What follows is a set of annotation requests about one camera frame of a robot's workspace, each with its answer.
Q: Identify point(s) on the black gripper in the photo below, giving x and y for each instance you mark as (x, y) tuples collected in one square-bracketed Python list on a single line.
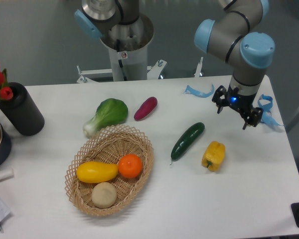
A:
[(238, 102)]

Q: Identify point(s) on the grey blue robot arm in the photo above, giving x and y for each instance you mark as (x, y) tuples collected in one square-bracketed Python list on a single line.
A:
[(231, 40)]

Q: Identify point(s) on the yellow bell pepper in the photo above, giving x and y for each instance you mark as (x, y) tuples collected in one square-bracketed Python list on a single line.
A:
[(213, 156)]

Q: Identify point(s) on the blue tape strip right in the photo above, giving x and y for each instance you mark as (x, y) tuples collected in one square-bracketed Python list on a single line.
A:
[(265, 102)]

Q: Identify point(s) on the blue tape strip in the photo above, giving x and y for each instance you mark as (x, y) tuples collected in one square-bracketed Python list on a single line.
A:
[(265, 102), (197, 93)]

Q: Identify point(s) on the blue tape strip left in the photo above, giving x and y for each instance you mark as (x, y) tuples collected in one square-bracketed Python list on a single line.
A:
[(197, 93)]

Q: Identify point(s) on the green cucumber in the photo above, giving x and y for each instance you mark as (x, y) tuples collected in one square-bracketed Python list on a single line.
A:
[(186, 140)]

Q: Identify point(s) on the purple sweet potato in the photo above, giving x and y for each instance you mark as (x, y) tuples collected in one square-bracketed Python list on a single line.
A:
[(146, 108)]

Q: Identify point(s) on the orange fruit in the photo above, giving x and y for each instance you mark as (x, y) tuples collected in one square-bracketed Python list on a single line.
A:
[(130, 166)]

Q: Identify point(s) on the green bok choy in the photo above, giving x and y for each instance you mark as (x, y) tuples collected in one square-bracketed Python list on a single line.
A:
[(110, 112)]

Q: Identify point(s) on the woven wicker basket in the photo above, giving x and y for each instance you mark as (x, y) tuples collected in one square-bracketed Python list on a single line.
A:
[(109, 145)]

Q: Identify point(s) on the yellow mango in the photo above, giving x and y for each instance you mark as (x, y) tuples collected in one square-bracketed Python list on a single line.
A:
[(96, 172)]

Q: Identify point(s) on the beige round bun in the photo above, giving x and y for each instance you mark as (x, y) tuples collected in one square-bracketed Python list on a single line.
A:
[(104, 195)]

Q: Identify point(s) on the black cylindrical vase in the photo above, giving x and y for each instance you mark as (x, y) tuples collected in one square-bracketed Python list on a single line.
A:
[(22, 111)]

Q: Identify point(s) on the white paper roll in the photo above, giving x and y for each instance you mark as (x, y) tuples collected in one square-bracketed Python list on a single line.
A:
[(6, 174)]

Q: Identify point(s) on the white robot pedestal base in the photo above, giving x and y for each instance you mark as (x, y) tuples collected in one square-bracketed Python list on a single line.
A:
[(127, 46)]

